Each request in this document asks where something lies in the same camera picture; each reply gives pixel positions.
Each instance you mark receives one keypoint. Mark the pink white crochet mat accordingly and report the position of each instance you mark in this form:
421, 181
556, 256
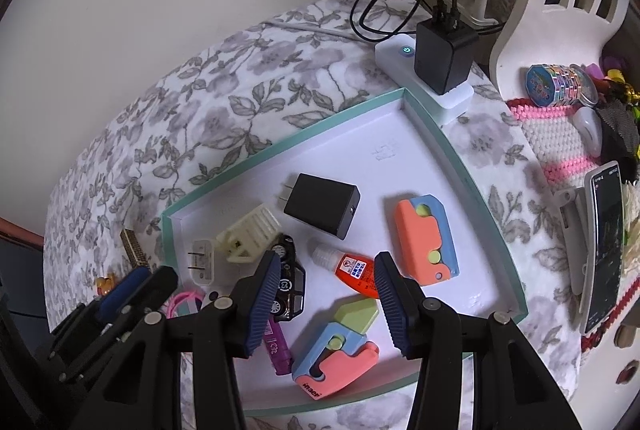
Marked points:
550, 135

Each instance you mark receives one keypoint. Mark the white charger plug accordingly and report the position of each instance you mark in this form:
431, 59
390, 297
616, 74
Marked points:
202, 267

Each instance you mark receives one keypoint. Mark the gold patterned hair clip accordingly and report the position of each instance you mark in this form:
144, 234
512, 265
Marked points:
134, 247

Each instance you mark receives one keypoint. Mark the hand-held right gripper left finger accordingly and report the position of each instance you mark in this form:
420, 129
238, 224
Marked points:
260, 305

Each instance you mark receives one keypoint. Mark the white cutout shelf panel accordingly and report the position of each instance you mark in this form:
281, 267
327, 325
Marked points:
540, 25

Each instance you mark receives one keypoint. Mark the cream claw hair clip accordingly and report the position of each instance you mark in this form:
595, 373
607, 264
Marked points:
250, 227

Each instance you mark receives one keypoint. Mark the black charger block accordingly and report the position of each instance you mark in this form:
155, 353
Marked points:
325, 205

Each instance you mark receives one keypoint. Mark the round patterned tin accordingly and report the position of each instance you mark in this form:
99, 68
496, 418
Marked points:
550, 83

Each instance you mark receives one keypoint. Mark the orange glue bottle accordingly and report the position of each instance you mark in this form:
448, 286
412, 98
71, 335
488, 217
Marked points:
355, 270

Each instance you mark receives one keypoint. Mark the dark furniture with red edge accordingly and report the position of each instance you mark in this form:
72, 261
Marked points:
20, 270

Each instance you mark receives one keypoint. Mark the gold ornament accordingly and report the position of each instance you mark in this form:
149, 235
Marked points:
617, 78

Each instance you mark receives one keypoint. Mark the white power strip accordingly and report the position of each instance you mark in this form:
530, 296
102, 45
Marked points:
395, 55

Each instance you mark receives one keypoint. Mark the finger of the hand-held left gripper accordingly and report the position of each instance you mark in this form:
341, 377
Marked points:
160, 285
122, 291

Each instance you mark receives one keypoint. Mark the black plugged power adapter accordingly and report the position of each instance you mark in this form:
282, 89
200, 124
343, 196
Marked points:
442, 55

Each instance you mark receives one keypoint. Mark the purple tube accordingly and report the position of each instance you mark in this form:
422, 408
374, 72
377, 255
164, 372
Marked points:
279, 350

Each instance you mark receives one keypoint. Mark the black fabric piece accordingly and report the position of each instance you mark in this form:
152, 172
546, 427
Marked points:
620, 130

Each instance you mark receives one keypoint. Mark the black toy car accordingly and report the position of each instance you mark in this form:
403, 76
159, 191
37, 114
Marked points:
290, 282

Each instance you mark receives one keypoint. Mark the red crochet trim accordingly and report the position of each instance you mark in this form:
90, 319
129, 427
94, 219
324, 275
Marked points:
600, 340

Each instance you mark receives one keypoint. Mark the orange blue toy knife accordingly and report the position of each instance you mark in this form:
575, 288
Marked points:
340, 360
420, 240

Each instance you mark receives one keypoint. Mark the teal white cardboard tray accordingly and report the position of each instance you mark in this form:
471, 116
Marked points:
360, 150

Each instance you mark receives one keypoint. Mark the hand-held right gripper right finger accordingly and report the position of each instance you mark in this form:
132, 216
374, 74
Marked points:
395, 310

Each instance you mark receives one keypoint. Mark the white computer mouse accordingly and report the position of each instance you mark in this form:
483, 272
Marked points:
587, 128

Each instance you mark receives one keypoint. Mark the black smartphone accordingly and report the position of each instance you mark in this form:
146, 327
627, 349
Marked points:
605, 250

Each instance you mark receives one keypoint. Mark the grey white phone stand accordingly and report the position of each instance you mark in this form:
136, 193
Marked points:
570, 230

